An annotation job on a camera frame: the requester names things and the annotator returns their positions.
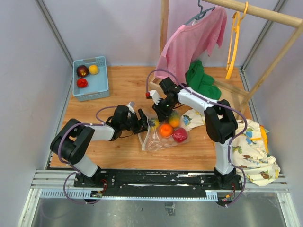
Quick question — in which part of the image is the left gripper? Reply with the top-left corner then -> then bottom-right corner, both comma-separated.
121,109 -> 156,135

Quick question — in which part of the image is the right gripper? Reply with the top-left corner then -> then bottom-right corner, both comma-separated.
152,97 -> 177,122

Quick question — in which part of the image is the clear zip top bag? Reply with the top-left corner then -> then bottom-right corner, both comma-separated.
138,110 -> 190,152

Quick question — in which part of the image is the yellow fake fruit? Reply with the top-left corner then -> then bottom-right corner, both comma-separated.
89,64 -> 99,75

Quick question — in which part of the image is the dark red fake apple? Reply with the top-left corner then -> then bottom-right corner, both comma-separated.
76,65 -> 89,78

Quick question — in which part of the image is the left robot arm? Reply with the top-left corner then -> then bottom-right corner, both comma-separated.
50,104 -> 149,187

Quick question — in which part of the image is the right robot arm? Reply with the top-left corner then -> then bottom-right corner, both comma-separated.
145,77 -> 238,189

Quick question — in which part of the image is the green fake fruit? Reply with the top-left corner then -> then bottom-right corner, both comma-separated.
168,111 -> 180,128

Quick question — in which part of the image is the orange round fake fruit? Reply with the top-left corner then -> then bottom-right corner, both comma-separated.
158,123 -> 174,138

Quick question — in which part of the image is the red fake fruit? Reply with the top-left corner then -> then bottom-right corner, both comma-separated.
172,128 -> 188,143

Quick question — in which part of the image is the wooden clothes rack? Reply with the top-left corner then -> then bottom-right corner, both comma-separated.
149,0 -> 303,114

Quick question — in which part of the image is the green cloth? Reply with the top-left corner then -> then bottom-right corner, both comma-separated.
186,60 -> 222,100

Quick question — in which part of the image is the light blue plastic basket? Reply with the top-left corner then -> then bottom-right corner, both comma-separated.
72,56 -> 110,102

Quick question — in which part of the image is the pink shirt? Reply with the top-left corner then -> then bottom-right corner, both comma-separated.
156,7 -> 227,83

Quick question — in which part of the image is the dinosaur print cloth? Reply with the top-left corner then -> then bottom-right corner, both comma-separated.
180,109 -> 281,187

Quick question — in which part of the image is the teal hanger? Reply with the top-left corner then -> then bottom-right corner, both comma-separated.
184,0 -> 215,26

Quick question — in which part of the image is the yellow hanger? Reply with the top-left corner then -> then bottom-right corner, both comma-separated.
225,2 -> 249,80

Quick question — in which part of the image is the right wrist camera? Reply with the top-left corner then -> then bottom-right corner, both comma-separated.
145,90 -> 161,105

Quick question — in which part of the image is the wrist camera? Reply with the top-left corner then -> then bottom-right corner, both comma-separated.
127,102 -> 135,118
145,90 -> 161,105

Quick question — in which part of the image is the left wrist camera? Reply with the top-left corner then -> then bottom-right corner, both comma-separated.
127,102 -> 135,118

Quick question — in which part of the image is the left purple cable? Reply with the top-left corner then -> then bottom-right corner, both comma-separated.
57,106 -> 119,205

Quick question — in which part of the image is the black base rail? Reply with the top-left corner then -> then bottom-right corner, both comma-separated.
73,169 -> 244,200

